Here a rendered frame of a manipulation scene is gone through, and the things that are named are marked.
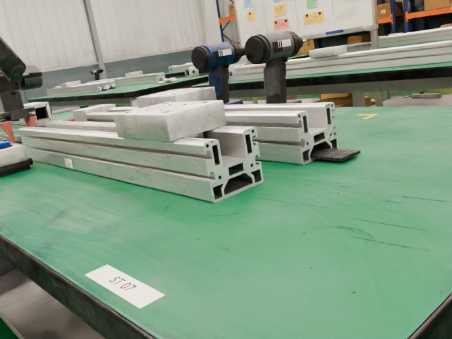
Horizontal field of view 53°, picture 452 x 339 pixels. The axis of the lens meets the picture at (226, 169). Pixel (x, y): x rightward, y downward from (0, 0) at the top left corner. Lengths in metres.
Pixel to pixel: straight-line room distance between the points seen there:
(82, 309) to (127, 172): 0.37
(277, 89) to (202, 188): 0.41
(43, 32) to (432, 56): 11.69
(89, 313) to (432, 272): 0.31
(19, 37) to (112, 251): 12.47
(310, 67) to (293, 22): 1.72
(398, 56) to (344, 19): 1.69
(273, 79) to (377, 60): 1.41
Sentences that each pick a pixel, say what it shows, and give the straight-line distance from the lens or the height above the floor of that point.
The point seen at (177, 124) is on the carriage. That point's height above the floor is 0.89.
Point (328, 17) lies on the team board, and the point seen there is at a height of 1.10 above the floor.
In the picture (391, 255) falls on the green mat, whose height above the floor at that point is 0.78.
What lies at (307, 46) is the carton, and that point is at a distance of 5.60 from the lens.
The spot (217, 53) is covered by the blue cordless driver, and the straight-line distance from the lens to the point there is 1.16.
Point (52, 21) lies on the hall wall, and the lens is 13.31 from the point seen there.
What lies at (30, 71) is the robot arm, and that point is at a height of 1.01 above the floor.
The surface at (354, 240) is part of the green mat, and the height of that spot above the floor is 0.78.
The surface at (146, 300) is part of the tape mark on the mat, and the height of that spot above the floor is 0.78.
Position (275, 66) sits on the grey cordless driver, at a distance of 1.00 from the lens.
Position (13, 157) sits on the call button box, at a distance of 1.17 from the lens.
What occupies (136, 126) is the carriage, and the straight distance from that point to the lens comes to 0.74.
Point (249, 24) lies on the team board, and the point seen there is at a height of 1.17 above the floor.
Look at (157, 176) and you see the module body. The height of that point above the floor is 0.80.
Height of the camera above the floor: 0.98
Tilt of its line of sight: 14 degrees down
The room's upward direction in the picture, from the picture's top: 9 degrees counter-clockwise
